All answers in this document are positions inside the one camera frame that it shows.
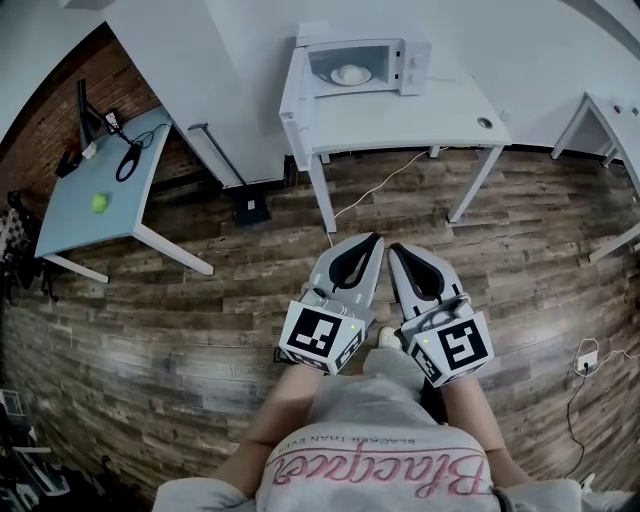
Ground person's right forearm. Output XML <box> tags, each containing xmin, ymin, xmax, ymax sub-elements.
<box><xmin>438</xmin><ymin>374</ymin><xmax>535</xmax><ymax>490</ymax></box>

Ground white round plate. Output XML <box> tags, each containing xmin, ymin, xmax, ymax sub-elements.
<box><xmin>328</xmin><ymin>63</ymin><xmax>374</xmax><ymax>88</ymax></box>

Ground white microwave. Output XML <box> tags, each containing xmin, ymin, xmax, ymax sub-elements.
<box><xmin>278</xmin><ymin>34</ymin><xmax>434</xmax><ymax>173</ymax></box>

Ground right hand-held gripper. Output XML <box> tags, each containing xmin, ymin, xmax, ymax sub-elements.
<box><xmin>387</xmin><ymin>243</ymin><xmax>497</xmax><ymax>389</ymax></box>

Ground thin black cable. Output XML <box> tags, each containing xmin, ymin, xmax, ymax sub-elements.
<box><xmin>564</xmin><ymin>369</ymin><xmax>592</xmax><ymax>479</ymax></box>

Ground long white cable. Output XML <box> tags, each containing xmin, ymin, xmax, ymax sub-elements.
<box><xmin>327</xmin><ymin>146</ymin><xmax>437</xmax><ymax>237</ymax></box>

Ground person's grey printed shirt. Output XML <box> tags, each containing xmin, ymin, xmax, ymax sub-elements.
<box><xmin>151</xmin><ymin>372</ymin><xmax>587</xmax><ymax>512</ymax></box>

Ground black looped cable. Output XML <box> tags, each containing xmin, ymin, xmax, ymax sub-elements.
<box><xmin>114</xmin><ymin>121</ymin><xmax>172</xmax><ymax>184</ymax></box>

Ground person's right white shoe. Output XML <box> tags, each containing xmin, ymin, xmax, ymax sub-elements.
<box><xmin>376</xmin><ymin>325</ymin><xmax>404</xmax><ymax>352</ymax></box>

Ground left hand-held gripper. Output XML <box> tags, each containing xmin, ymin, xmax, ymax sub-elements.
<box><xmin>276</xmin><ymin>232</ymin><xmax>386</xmax><ymax>378</ymax></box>

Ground light blue table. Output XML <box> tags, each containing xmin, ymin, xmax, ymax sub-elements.
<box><xmin>34</xmin><ymin>106</ymin><xmax>216</xmax><ymax>286</ymax></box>

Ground white desk with grommet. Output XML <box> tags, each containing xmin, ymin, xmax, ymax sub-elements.
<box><xmin>278</xmin><ymin>73</ymin><xmax>514</xmax><ymax>235</ymax></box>

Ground person's left forearm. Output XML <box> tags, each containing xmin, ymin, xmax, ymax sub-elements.
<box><xmin>208</xmin><ymin>362</ymin><xmax>327</xmax><ymax>499</ymax></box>

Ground white wire rack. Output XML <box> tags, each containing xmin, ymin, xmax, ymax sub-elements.
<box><xmin>0</xmin><ymin>388</ymin><xmax>25</xmax><ymax>417</ymax></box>

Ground black monitor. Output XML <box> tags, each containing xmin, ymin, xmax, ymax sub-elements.
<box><xmin>75</xmin><ymin>78</ymin><xmax>109</xmax><ymax>152</ymax></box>

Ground white looped cable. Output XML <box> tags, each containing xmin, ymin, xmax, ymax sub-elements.
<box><xmin>574</xmin><ymin>336</ymin><xmax>640</xmax><ymax>363</ymax></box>

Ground person's grey trousers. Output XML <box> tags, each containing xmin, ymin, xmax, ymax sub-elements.
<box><xmin>362</xmin><ymin>344</ymin><xmax>404</xmax><ymax>381</ymax></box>

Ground checkered cushion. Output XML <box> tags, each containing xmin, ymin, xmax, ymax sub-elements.
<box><xmin>0</xmin><ymin>207</ymin><xmax>27</xmax><ymax>262</ymax></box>

